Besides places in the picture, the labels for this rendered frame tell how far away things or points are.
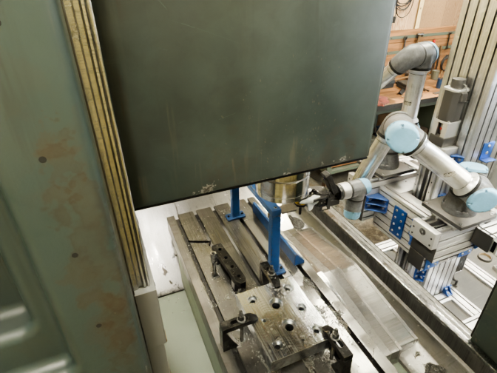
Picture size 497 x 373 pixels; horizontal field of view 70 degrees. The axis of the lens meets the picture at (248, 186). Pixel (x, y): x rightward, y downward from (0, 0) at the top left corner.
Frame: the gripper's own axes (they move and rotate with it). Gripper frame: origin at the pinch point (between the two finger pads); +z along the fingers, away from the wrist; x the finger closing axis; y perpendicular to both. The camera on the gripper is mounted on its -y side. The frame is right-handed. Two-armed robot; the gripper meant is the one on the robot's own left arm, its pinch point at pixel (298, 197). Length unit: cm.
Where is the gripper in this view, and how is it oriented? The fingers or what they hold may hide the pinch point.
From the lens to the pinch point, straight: 148.6
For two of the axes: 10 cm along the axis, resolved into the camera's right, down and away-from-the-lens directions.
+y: 0.0, 8.7, 5.0
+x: -3.9, -4.6, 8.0
